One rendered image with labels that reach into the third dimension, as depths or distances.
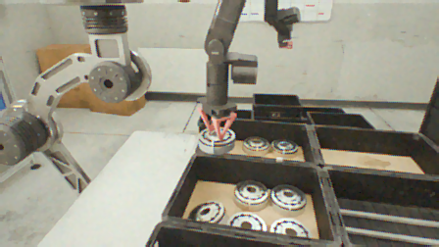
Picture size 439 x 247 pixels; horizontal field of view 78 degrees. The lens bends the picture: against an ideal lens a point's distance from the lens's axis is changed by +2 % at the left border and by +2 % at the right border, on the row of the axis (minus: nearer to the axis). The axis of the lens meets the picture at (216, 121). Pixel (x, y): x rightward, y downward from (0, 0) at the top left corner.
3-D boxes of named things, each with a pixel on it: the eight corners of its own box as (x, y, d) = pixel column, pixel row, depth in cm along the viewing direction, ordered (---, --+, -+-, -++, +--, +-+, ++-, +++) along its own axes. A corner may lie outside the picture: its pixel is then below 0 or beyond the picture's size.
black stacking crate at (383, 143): (315, 196, 87) (320, 167, 82) (305, 149, 113) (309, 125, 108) (457, 214, 80) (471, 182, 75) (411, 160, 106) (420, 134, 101)
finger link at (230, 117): (220, 128, 78) (221, 98, 74) (236, 138, 73) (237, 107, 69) (201, 134, 75) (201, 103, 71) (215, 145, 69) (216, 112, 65)
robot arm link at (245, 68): (212, 28, 66) (208, 39, 59) (260, 29, 65) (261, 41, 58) (213, 74, 73) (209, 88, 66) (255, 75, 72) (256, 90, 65)
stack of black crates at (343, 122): (306, 183, 198) (315, 128, 180) (298, 161, 226) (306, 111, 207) (363, 187, 195) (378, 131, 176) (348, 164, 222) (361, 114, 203)
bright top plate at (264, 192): (232, 201, 78) (232, 199, 78) (236, 179, 87) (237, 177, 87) (268, 206, 76) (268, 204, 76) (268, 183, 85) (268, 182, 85)
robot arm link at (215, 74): (208, 55, 68) (204, 60, 63) (234, 56, 68) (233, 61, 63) (207, 81, 71) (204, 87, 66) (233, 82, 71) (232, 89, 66)
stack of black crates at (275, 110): (250, 152, 238) (253, 105, 219) (250, 135, 265) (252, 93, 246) (296, 154, 235) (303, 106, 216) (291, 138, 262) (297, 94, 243)
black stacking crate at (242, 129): (195, 180, 94) (194, 153, 89) (212, 140, 120) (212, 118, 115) (314, 196, 87) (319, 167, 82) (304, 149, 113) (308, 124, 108)
